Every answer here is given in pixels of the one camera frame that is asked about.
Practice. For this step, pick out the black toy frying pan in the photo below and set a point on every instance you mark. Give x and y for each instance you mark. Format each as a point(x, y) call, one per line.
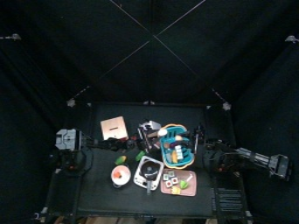
point(150, 170)

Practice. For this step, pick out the sushi piece green centre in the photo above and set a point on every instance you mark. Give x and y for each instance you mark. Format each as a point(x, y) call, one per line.
point(166, 176)
point(171, 174)

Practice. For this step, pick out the green toy pepper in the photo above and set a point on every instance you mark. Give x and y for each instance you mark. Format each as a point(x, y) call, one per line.
point(141, 155)

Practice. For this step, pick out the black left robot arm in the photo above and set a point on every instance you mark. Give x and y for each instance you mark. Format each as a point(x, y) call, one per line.
point(70, 139)

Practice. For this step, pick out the metal frame clamp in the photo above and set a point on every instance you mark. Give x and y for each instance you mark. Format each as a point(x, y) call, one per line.
point(226, 106)
point(292, 38)
point(147, 102)
point(15, 37)
point(71, 102)

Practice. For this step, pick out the white toy knife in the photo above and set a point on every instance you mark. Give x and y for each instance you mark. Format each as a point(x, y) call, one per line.
point(190, 177)

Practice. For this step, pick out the brown toy food piece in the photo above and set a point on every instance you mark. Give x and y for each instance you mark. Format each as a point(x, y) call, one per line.
point(166, 145)

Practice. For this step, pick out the white toy bottle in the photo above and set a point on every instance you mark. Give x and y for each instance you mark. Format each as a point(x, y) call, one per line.
point(179, 152)

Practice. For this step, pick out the red toy box tan top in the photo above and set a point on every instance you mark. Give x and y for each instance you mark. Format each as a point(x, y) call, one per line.
point(114, 128)

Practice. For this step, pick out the yellow orange toy food piece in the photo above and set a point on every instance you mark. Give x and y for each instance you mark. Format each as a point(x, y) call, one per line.
point(175, 190)

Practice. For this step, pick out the orange toy food stick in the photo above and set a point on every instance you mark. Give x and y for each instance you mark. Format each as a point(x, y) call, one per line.
point(174, 157)

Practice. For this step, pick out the pink cutting board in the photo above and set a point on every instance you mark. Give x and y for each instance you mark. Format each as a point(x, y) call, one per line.
point(192, 189)

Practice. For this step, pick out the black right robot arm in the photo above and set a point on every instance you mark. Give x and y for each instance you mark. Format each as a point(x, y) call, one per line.
point(253, 157)

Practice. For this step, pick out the tan toy bread piece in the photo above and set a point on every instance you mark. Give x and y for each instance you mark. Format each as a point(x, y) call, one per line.
point(179, 138)

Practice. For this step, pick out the white toy knife block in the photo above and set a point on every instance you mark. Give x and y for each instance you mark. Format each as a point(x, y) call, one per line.
point(151, 126)

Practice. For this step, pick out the sushi piece red centre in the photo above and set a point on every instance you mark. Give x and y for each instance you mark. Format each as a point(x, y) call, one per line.
point(174, 180)
point(169, 184)

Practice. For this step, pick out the white round toy food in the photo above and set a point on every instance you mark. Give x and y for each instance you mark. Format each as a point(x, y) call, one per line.
point(163, 132)

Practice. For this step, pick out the green toy leaf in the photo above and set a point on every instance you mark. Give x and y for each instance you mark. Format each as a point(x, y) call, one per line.
point(183, 184)

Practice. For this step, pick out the green yellow toy corn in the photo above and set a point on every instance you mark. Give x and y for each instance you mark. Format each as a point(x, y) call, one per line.
point(121, 159)

